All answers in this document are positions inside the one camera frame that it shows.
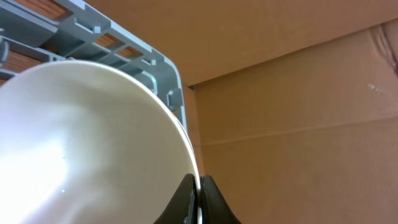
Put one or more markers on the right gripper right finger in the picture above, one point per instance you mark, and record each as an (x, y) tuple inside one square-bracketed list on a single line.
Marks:
[(215, 209)]

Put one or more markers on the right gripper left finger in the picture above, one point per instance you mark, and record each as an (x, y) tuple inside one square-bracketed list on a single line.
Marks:
[(183, 206)]

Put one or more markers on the small white bowl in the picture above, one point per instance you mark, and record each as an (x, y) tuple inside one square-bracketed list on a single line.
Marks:
[(82, 142)]

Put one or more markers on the grey dishwasher rack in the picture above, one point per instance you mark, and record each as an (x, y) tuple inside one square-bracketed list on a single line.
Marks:
[(35, 32)]

